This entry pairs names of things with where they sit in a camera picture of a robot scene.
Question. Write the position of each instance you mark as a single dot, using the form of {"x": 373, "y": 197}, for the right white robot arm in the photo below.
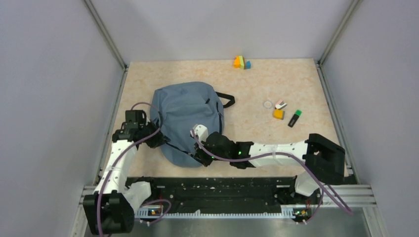
{"x": 322, "y": 159}

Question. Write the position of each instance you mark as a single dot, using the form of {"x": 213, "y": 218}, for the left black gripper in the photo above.
{"x": 158, "y": 139}

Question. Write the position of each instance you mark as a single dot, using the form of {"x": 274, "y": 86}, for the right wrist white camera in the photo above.
{"x": 200, "y": 131}

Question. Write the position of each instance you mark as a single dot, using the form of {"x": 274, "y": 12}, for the aluminium frame rail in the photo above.
{"x": 340, "y": 197}

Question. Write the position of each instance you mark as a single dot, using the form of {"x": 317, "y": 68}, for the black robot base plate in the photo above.
{"x": 270, "y": 195}

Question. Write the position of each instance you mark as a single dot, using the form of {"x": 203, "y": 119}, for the green and black highlighter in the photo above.
{"x": 294, "y": 118}

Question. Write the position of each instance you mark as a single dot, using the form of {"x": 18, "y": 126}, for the blue-grey student backpack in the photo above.
{"x": 177, "y": 108}

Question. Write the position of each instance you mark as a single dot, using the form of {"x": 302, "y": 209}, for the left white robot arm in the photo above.
{"x": 114, "y": 173}

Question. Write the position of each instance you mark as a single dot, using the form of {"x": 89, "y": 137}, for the orange pencil sharpener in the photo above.
{"x": 279, "y": 114}

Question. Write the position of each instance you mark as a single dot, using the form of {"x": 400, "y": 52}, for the colourful sticky note stack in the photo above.
{"x": 240, "y": 62}

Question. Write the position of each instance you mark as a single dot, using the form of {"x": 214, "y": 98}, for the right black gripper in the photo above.
{"x": 200, "y": 157}

